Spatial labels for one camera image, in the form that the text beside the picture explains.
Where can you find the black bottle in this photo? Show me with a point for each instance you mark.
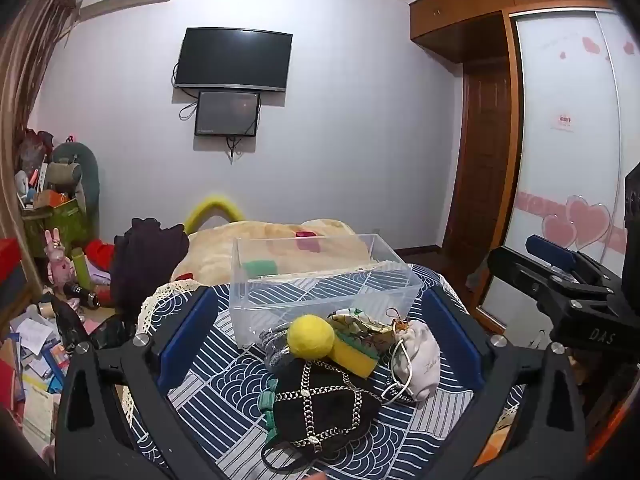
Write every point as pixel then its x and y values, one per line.
pixel 82 294

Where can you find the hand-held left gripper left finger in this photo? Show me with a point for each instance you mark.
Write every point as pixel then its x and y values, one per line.
pixel 186 332

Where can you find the clear plastic storage bin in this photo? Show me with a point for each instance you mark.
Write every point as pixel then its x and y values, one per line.
pixel 320 292

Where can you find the blue wave-pattern tablecloth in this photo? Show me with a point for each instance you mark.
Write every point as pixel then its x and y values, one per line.
pixel 225 385

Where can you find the small wall-mounted monitor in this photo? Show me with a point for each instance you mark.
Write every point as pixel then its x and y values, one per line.
pixel 227 112

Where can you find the floral fabric pouch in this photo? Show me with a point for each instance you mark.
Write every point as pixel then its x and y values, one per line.
pixel 362 327

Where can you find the green cardboard box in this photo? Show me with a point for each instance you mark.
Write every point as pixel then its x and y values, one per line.
pixel 62 222

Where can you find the yellow and green sponge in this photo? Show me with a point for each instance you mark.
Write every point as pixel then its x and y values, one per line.
pixel 352 357

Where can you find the wooden overhead cabinet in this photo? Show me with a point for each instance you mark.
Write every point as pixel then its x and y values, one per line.
pixel 465 15

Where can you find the brown curtain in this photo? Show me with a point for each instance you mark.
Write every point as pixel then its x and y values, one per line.
pixel 30 75

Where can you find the heart-print sliding wardrobe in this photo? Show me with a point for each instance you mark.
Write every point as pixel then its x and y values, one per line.
pixel 565 160

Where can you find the red cloth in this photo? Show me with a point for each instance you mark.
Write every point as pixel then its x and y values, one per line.
pixel 99 254

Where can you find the red wardrobe label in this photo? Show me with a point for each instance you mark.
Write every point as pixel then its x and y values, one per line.
pixel 565 122

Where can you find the wall-mounted black television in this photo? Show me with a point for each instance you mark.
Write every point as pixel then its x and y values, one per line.
pixel 232 60

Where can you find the green cylinder bottle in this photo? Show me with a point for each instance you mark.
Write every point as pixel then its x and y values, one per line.
pixel 82 270

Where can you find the white lace cloth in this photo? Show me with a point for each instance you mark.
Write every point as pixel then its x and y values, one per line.
pixel 150 305

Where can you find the small red item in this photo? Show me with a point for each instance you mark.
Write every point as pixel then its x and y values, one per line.
pixel 306 234

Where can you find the black garment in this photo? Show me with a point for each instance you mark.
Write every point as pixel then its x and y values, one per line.
pixel 145 265

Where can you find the yellow curved cushion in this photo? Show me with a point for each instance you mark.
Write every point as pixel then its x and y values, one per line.
pixel 210 205

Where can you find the brown wooden door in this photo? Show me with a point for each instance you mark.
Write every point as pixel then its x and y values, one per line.
pixel 482 160

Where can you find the yellow felt ball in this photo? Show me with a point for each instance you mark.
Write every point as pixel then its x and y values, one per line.
pixel 310 337

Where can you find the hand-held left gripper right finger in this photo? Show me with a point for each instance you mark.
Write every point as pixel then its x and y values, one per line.
pixel 457 342

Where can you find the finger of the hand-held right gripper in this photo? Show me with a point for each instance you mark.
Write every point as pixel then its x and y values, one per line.
pixel 520 270
pixel 550 254

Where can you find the red box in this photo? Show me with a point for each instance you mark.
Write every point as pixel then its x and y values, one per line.
pixel 10 257

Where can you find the grey knit cloth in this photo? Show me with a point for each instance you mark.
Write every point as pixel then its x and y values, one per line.
pixel 277 352

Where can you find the pink bunny toy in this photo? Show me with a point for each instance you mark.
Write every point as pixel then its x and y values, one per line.
pixel 60 262

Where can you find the pile of papers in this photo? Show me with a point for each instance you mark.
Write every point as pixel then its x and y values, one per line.
pixel 35 365

